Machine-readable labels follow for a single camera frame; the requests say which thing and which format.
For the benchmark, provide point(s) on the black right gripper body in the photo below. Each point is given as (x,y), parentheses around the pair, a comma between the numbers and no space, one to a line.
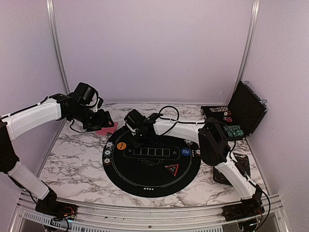
(141,140)

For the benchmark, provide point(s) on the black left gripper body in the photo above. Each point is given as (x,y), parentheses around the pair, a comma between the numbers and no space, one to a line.
(89,120)

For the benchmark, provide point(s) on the orange big blind button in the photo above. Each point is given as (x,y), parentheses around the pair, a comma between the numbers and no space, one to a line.
(121,146)

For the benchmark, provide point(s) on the red playing card deck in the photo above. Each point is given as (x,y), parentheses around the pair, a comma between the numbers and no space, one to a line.
(105,131)

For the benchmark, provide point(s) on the grey chip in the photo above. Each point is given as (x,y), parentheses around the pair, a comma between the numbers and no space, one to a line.
(109,145)

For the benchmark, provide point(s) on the green chip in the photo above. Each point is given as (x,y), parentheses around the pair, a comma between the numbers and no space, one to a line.
(107,154)

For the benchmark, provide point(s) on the blue small blind button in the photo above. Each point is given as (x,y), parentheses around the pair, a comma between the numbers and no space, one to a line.
(186,152)

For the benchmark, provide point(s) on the red chip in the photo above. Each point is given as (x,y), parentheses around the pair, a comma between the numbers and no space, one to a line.
(107,161)
(197,153)

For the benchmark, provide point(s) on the red triangle all-in marker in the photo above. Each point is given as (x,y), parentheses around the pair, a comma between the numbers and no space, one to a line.
(173,169)

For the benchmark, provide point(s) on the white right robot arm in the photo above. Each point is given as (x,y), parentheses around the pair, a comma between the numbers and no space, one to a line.
(212,142)

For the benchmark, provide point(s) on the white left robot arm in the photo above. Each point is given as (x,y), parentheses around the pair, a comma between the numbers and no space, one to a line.
(26,134)

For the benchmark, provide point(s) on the round black poker mat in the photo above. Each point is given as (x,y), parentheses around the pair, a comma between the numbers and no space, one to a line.
(141,171)

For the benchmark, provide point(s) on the black poker chip case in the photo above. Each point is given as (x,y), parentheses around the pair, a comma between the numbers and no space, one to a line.
(242,115)

